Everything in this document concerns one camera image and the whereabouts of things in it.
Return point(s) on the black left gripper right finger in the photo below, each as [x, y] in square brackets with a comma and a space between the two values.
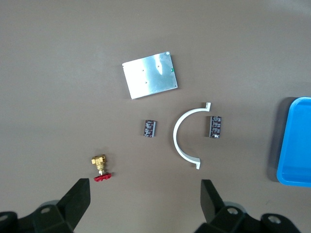
[213, 208]

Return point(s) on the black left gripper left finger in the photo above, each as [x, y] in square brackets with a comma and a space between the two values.
[70, 206]

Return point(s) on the dark brown electrolytic capacitor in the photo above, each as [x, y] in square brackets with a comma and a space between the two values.
[149, 128]
[215, 126]

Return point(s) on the blue plastic tray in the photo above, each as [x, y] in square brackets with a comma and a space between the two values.
[298, 145]

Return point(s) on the white semicircular pipe clamp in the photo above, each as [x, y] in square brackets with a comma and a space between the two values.
[175, 132]

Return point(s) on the brown table mat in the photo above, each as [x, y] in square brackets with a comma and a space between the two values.
[60, 72]

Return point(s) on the square aluminium plate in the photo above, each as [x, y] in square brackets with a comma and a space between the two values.
[149, 75]

